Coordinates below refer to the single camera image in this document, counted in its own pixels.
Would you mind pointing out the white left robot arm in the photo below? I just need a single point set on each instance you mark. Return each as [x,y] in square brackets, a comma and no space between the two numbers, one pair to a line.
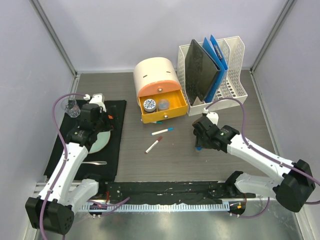
[55,206]

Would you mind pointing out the cream round drawer cabinet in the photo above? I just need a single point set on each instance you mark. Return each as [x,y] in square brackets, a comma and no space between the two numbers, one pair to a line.
[155,78]

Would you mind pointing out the white marker red cap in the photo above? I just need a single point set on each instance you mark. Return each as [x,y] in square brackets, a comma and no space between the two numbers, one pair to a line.
[153,145]

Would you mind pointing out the black mounting rail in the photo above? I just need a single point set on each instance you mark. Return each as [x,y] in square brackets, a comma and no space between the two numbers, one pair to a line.
[168,192]

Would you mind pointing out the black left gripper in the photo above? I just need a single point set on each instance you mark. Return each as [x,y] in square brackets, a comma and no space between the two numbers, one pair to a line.
[115,121]

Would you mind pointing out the white slotted cable duct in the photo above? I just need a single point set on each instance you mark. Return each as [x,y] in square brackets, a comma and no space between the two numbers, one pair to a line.
[130,208]

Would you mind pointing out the blue white round tin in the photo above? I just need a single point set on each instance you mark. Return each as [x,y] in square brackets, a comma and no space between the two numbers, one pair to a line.
[149,105]

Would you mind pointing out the metal spoon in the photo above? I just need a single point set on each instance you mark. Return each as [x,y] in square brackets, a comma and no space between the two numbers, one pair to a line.
[96,163]

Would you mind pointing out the pale green plate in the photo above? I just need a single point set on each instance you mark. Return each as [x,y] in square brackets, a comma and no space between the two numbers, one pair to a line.
[103,139]

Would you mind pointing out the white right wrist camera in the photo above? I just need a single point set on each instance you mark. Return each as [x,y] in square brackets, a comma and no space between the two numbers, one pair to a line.
[211,115]

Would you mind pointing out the white marker green cap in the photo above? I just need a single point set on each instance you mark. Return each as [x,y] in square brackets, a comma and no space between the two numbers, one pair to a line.
[157,122]

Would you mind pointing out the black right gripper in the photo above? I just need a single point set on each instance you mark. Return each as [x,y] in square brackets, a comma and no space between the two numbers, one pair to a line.
[200,143]

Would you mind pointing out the clear jar with lid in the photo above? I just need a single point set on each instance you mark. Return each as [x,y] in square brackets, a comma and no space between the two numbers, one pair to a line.
[163,105]

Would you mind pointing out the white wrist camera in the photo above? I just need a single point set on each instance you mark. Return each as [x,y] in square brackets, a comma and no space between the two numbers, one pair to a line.
[211,115]
[98,99]

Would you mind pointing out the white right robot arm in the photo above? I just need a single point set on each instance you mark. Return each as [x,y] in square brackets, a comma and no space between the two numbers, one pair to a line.
[286,181]

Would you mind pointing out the white marker blue cap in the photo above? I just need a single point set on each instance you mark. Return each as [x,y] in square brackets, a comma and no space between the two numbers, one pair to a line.
[162,131]

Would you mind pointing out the blue plastic folder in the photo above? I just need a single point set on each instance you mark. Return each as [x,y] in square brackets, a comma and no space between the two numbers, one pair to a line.
[213,49]

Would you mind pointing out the clear glass cup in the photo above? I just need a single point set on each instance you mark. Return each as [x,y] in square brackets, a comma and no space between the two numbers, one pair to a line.
[70,107]

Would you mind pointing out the cream perforated file organizer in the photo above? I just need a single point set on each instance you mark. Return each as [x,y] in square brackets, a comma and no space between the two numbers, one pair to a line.
[233,50]

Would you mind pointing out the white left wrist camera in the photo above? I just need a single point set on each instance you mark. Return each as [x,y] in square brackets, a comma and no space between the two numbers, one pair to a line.
[98,99]

